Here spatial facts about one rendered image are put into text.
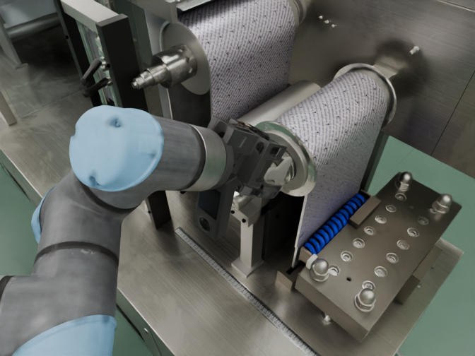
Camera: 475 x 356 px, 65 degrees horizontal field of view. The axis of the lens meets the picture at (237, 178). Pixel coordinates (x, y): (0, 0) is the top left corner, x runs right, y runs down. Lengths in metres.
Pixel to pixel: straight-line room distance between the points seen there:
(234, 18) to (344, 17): 0.25
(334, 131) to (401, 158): 2.02
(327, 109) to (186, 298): 0.51
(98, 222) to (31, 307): 0.09
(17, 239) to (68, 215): 1.97
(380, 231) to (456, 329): 1.24
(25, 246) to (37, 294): 1.97
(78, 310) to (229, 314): 0.57
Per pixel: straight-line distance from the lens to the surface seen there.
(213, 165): 0.41
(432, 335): 2.01
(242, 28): 0.74
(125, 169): 0.33
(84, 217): 0.39
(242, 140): 0.46
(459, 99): 0.83
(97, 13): 0.70
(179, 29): 0.73
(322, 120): 0.65
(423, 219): 0.94
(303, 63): 0.99
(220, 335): 0.86
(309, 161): 0.60
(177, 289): 0.91
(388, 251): 0.85
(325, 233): 0.82
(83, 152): 0.35
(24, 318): 0.35
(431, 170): 2.66
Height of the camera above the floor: 1.70
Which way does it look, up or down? 47 degrees down
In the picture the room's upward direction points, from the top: straight up
